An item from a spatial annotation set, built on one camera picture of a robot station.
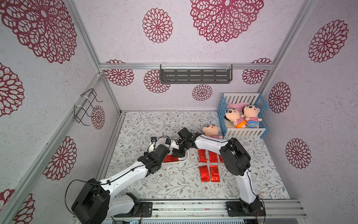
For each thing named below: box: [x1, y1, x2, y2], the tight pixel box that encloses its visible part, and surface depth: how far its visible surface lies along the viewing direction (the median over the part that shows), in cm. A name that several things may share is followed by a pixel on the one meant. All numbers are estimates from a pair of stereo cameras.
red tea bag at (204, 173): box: [199, 165, 211, 183], surface depth 87 cm
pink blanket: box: [227, 102, 250, 111], surface depth 112 cm
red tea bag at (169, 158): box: [163, 154, 179, 163], surface depth 92 cm
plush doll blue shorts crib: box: [242, 104, 263, 129], surface depth 102 cm
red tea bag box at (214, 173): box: [209, 164, 221, 183], surface depth 87 cm
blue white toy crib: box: [217, 92, 269, 140], surface depth 103 cm
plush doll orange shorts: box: [223, 107, 248, 129], surface depth 102 cm
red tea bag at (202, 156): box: [198, 149, 207, 163], surface depth 93 cm
